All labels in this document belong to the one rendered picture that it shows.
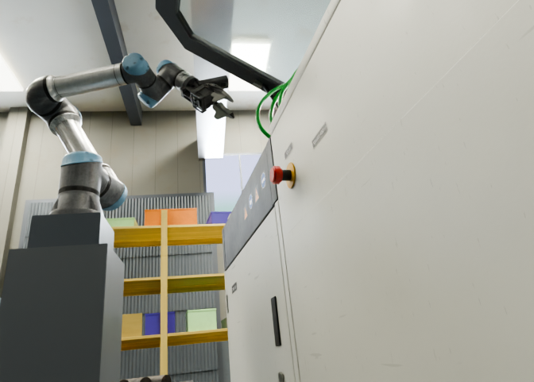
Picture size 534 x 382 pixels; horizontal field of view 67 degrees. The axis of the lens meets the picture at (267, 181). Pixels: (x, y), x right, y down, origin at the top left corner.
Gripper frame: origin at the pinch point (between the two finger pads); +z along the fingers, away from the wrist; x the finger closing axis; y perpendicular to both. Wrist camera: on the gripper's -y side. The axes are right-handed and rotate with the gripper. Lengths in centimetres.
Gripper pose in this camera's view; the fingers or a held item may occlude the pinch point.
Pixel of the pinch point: (233, 107)
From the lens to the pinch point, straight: 145.7
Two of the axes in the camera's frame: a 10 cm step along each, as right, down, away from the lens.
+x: 0.3, -6.0, -8.0
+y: -6.6, 5.9, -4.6
